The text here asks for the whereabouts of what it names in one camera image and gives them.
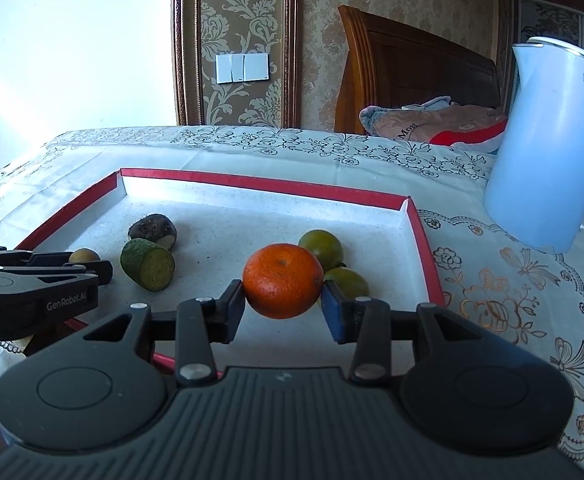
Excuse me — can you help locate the small brown longan fruit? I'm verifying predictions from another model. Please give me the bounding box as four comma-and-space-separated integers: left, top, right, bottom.
68, 248, 100, 264

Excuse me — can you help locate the green cucumber chunk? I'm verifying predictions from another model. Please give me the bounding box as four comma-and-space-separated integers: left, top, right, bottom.
120, 238, 176, 292

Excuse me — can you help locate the short dark sugarcane piece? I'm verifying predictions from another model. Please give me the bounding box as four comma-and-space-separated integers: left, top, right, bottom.
127, 214, 178, 250

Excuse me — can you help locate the green tomato with stem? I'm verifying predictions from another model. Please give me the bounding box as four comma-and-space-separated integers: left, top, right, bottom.
298, 230, 345, 272

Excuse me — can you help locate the small orange tangerine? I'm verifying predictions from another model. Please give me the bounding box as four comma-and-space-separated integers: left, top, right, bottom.
242, 243, 323, 320

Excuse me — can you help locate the red shallow cardboard tray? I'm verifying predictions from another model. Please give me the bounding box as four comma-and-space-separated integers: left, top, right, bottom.
21, 168, 442, 314

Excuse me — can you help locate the floral embroidered tablecloth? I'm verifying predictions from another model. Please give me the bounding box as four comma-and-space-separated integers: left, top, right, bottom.
0, 126, 584, 467

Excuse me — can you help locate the pink patterned pillow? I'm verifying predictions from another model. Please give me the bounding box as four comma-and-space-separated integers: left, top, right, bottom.
359, 96, 508, 153

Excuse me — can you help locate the light blue electric kettle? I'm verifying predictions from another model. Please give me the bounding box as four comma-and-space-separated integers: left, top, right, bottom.
484, 37, 584, 252

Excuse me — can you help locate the brown wooden headboard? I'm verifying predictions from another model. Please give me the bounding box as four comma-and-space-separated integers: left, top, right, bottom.
334, 6, 501, 134

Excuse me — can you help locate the wardrobe sliding door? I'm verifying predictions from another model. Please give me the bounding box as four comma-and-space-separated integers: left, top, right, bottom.
516, 0, 584, 49

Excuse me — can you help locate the white wall switch panel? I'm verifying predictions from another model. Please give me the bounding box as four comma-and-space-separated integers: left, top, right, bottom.
215, 53, 270, 84

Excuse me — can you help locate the brown wooden wall trim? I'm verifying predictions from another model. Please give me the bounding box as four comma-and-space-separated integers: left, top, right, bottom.
170, 0, 301, 128

